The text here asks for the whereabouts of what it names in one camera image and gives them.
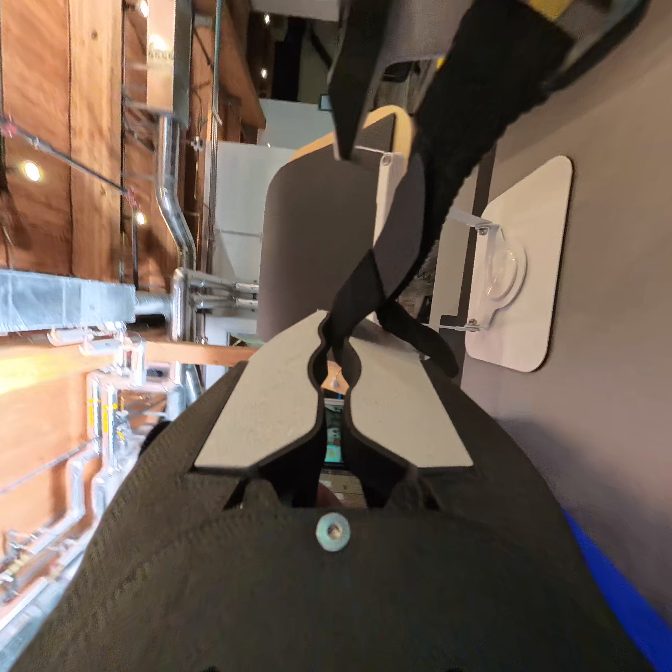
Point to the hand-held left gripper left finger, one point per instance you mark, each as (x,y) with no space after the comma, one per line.
(257,420)

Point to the silver ceiling pipe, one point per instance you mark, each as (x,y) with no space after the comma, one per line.
(173,210)

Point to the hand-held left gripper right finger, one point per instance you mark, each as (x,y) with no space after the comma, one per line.
(410,420)

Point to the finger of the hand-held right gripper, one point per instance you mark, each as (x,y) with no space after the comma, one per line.
(410,26)

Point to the large silver ceiling duct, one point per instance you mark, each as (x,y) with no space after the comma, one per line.
(63,305)

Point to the large blue bin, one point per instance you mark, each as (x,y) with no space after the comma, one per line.
(630,599)

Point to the black board with wooden rim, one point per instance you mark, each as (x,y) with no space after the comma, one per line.
(305,242)

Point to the wooden ceiling beam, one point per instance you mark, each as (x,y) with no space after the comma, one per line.
(126,362)

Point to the person's left hand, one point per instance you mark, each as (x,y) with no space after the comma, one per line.
(334,491)

